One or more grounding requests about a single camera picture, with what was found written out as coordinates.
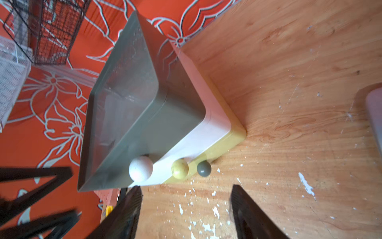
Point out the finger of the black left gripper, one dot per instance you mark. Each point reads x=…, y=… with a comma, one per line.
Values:
x=23, y=187
x=58, y=224

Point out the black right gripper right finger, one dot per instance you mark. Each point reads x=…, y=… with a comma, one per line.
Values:
x=250, y=220

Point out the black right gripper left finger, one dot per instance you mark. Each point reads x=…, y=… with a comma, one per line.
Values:
x=122, y=222

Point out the yellow bottom drawer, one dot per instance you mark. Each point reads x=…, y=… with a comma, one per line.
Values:
x=220, y=131

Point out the white drawer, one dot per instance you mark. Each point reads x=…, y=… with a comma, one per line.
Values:
x=168, y=165

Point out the silver slim mouse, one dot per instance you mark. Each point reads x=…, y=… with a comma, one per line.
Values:
x=374, y=109

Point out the yellow tape roll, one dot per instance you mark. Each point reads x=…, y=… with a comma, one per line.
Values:
x=108, y=210

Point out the white mesh wall basket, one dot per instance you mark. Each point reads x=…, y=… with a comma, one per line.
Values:
x=15, y=67

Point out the black wire wall basket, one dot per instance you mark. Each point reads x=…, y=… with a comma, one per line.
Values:
x=45, y=30

